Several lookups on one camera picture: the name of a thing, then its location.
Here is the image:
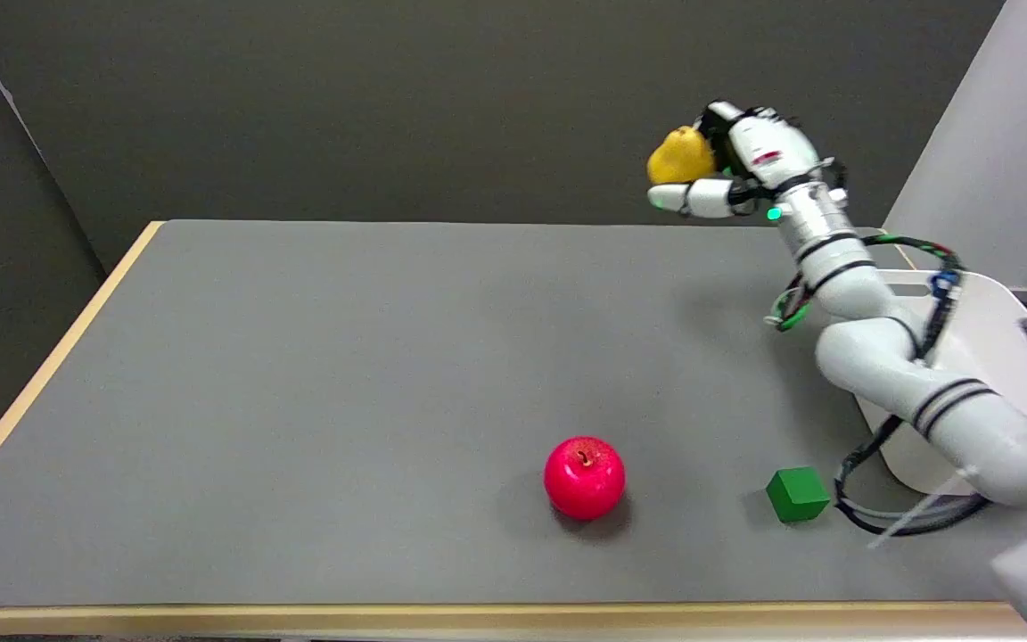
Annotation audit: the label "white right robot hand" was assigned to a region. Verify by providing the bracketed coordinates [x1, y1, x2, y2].
[648, 101, 835, 219]

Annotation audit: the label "yellow pear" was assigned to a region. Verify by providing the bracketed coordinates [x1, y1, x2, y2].
[646, 126, 717, 186]

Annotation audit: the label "red apple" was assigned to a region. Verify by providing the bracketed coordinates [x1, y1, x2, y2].
[543, 436, 628, 522]

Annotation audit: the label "white box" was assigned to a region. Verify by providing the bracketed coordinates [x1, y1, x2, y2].
[852, 269, 1027, 497]

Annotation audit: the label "green cube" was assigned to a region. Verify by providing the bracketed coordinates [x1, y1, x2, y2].
[765, 466, 832, 523]

